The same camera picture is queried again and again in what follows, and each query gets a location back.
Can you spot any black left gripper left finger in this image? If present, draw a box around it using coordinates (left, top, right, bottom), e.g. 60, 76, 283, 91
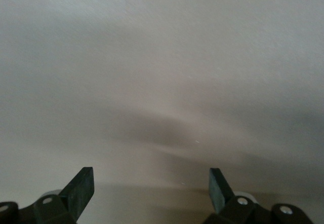
0, 166, 95, 224

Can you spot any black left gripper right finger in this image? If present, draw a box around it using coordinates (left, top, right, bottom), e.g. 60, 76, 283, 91
202, 168, 315, 224

